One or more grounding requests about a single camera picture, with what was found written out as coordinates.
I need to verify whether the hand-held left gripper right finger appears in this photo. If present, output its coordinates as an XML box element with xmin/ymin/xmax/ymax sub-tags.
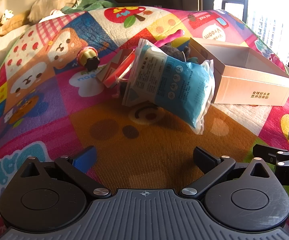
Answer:
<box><xmin>179</xmin><ymin>146</ymin><xmax>272</xmax><ymax>200</ymax></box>

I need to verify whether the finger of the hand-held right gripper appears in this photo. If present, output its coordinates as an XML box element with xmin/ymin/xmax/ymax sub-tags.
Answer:
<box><xmin>253</xmin><ymin>144</ymin><xmax>289</xmax><ymax>167</ymax></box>

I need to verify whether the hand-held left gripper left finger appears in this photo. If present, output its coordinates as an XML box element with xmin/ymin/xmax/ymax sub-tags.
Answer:
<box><xmin>18</xmin><ymin>145</ymin><xmax>112</xmax><ymax>199</ymax></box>

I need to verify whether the beige cardboard box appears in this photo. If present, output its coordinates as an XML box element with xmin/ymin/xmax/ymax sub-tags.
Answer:
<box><xmin>188</xmin><ymin>37</ymin><xmax>289</xmax><ymax>106</ymax></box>

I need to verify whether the blue plastic packet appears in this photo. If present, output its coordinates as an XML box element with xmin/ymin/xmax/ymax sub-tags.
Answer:
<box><xmin>121</xmin><ymin>38</ymin><xmax>215</xmax><ymax>135</ymax></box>

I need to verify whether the red and white booklet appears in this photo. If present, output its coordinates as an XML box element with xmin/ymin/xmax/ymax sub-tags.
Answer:
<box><xmin>96</xmin><ymin>49</ymin><xmax>137</xmax><ymax>88</ymax></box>

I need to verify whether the small yellow and red toy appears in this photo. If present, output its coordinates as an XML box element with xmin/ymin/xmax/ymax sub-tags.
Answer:
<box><xmin>77</xmin><ymin>46</ymin><xmax>100</xmax><ymax>71</ymax></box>

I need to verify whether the dark plush toy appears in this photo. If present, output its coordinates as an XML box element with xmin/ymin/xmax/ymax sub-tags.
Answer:
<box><xmin>158</xmin><ymin>41</ymin><xmax>197</xmax><ymax>62</ymax></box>

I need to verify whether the pink plastic toy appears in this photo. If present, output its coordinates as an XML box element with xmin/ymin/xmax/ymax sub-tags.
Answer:
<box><xmin>157</xmin><ymin>29</ymin><xmax>185</xmax><ymax>43</ymax></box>

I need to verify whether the colourful cartoon play mat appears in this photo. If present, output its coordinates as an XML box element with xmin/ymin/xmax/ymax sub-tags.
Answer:
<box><xmin>0</xmin><ymin>5</ymin><xmax>289</xmax><ymax>240</ymax></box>

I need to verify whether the brown pillow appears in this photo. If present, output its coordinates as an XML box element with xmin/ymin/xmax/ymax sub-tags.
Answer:
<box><xmin>0</xmin><ymin>11</ymin><xmax>32</xmax><ymax>37</ymax></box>

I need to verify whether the green towel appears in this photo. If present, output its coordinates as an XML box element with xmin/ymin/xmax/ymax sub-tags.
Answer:
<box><xmin>61</xmin><ymin>0</ymin><xmax>120</xmax><ymax>14</ymax></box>

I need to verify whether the beige pillow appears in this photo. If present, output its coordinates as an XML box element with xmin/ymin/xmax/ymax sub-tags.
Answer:
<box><xmin>27</xmin><ymin>0</ymin><xmax>81</xmax><ymax>23</ymax></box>

